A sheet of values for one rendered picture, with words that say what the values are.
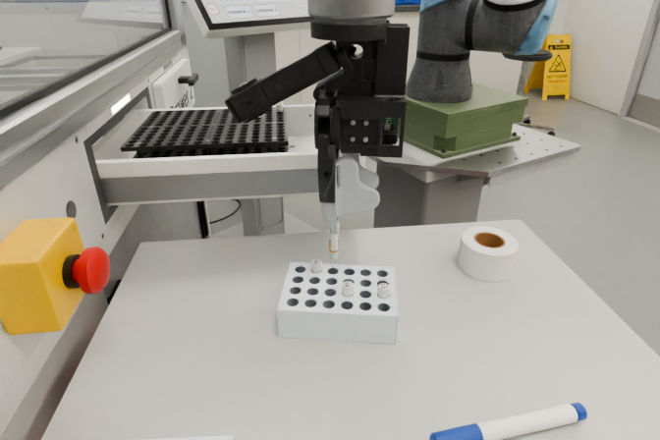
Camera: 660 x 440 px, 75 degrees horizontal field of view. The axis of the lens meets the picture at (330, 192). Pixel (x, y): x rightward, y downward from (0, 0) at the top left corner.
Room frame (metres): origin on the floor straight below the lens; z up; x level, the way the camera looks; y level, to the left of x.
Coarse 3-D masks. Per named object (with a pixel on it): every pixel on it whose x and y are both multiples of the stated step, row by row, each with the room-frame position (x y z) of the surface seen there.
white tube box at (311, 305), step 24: (336, 264) 0.42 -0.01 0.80; (288, 288) 0.38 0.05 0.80; (312, 288) 0.38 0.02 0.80; (336, 288) 0.38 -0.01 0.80; (360, 288) 0.38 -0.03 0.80; (288, 312) 0.34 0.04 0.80; (312, 312) 0.34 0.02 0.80; (336, 312) 0.34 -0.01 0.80; (360, 312) 0.34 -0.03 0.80; (384, 312) 0.34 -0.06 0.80; (288, 336) 0.34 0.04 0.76; (312, 336) 0.34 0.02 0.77; (336, 336) 0.34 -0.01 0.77; (360, 336) 0.34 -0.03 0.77; (384, 336) 0.33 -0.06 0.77
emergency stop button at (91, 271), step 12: (84, 252) 0.30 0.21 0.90; (96, 252) 0.31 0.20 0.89; (84, 264) 0.29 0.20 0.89; (96, 264) 0.30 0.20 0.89; (108, 264) 0.32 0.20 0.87; (84, 276) 0.29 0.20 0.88; (96, 276) 0.29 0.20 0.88; (108, 276) 0.31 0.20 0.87; (84, 288) 0.29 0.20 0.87; (96, 288) 0.29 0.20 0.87
